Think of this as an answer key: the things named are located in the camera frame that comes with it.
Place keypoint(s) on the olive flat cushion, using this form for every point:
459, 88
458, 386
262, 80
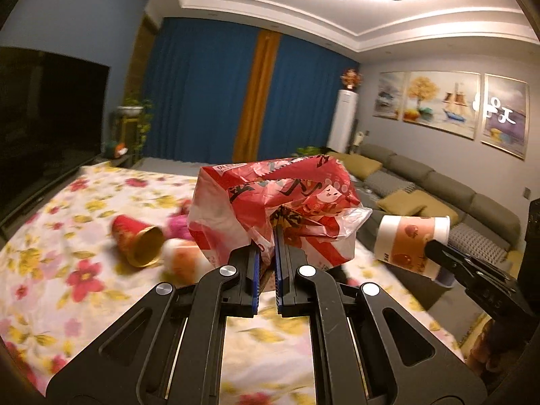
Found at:
358, 163

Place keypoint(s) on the blue curtain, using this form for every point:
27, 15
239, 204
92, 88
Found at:
198, 93
308, 101

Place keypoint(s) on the white plant bowl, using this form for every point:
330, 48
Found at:
130, 112

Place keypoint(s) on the white orange paper cup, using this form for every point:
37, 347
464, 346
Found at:
405, 240

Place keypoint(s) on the black television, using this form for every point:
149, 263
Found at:
50, 114

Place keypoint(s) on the white standing air conditioner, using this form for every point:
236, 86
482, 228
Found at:
342, 120

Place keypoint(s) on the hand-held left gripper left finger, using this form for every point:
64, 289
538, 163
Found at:
253, 278

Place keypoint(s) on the small framed landscape painting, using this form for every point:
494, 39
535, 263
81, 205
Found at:
389, 95

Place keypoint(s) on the yellow plant stand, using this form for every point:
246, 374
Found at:
130, 139

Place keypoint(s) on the red gold flower ornament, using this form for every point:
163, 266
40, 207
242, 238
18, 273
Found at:
351, 79

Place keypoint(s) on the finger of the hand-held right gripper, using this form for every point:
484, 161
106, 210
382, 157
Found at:
447, 257

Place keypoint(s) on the floral tablecloth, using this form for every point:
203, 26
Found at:
84, 303

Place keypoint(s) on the orange curtain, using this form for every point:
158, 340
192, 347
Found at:
257, 93

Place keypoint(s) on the grey sectional sofa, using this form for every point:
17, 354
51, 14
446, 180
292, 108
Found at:
476, 202

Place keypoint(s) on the grey patterned cushion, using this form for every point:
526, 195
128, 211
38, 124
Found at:
476, 240

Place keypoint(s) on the red green toy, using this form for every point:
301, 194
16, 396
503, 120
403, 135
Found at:
118, 149

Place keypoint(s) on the potted green plant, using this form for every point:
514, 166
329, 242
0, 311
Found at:
309, 151

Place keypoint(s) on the red printed plastic bag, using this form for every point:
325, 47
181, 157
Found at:
253, 194

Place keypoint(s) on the framed purple sky painting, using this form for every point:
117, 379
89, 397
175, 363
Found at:
504, 135

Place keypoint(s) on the red gold paper cup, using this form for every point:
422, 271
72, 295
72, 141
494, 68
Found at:
135, 240

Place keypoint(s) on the mustard square cushion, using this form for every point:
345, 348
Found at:
398, 202
438, 209

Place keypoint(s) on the wide framed tree painting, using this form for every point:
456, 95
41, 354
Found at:
441, 103

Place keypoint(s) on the pink crumpled wrapper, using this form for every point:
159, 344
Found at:
179, 223

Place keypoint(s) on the trailing green plant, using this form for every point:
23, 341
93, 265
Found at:
147, 126

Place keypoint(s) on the white orange round cup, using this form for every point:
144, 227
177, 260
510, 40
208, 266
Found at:
185, 261

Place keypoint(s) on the small white ornament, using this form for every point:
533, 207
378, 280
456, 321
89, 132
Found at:
358, 140

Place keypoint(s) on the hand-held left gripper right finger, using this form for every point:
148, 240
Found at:
277, 278

